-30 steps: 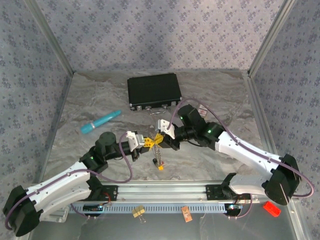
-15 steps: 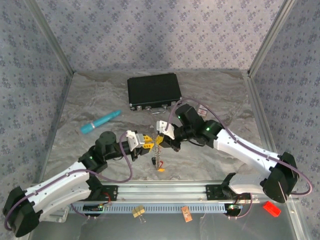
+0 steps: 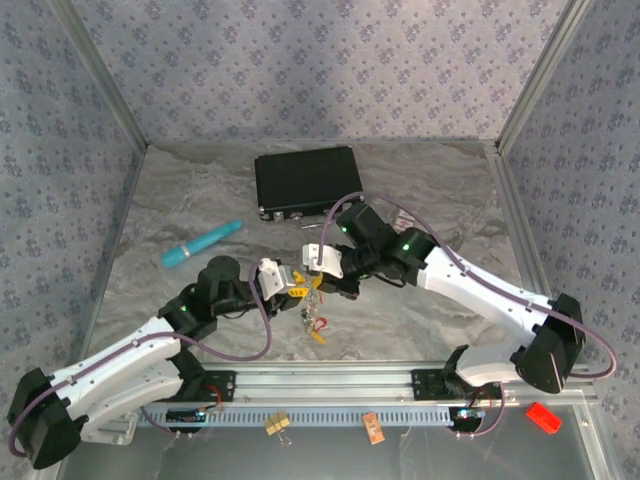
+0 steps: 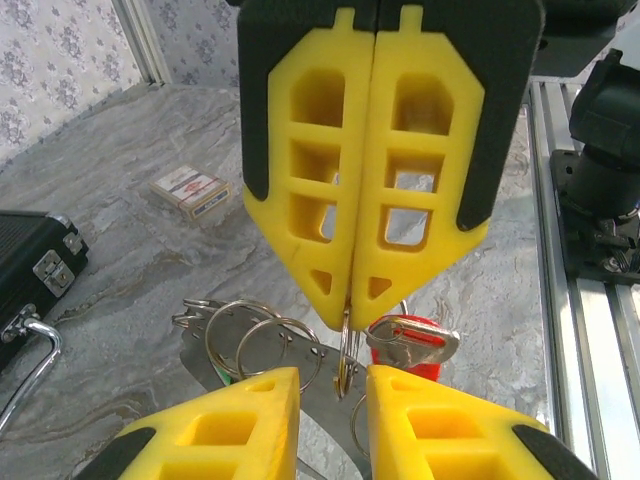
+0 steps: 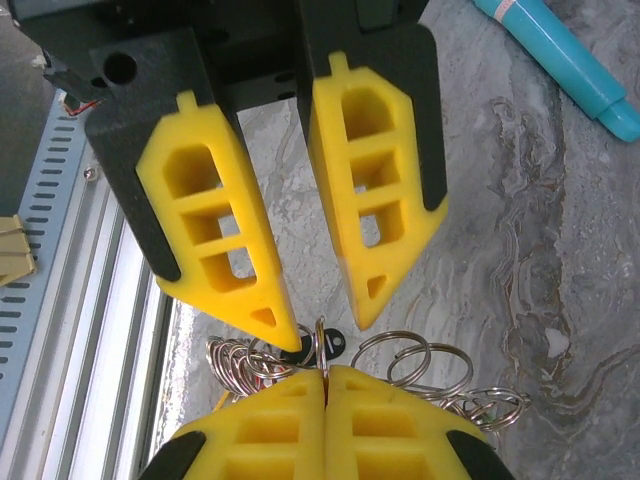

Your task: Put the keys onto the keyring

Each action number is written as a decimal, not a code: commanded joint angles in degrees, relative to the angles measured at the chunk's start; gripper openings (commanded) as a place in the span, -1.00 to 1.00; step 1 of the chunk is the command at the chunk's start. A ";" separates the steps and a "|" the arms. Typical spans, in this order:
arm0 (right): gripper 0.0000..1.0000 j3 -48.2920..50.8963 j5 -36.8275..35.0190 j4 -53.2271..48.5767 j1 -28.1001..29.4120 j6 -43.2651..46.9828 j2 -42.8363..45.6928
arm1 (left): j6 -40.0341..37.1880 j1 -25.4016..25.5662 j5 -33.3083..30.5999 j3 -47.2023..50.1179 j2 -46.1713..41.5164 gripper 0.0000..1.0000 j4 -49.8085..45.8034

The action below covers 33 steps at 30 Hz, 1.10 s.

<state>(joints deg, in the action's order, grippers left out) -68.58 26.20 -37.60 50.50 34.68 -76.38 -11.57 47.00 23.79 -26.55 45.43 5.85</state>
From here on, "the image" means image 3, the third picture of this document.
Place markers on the key with red tag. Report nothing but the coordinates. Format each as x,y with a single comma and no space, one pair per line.
322,325

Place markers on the key with yellow tag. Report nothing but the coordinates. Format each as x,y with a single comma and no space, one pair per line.
318,338

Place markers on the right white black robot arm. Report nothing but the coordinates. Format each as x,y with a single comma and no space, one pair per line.
480,300

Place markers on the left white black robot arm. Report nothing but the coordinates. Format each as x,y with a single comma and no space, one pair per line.
115,355

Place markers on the card packet in clear bag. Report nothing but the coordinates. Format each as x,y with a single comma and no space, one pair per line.
401,220

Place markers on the teal cylinder with pale band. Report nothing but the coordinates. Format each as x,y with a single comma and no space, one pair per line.
200,245

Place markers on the small circuit board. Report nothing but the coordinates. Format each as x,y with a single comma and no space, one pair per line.
186,416
467,416

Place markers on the gold binder clip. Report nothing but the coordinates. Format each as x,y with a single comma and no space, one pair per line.
276,423

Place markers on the orange paper tag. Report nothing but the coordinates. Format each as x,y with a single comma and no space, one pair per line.
373,428

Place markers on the red plastic block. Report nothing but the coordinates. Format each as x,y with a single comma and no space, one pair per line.
543,417

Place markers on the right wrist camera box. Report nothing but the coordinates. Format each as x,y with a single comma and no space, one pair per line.
324,260

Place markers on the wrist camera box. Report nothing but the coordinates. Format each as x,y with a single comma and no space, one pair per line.
276,277
324,260

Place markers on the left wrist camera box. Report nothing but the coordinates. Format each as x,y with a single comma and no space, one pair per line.
276,277

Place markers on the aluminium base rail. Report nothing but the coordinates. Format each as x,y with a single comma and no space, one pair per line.
325,382

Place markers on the aluminium side rail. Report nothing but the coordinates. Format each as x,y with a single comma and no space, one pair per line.
126,200
530,250

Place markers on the aluminium frame post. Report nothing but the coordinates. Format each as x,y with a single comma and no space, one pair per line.
540,75
102,75

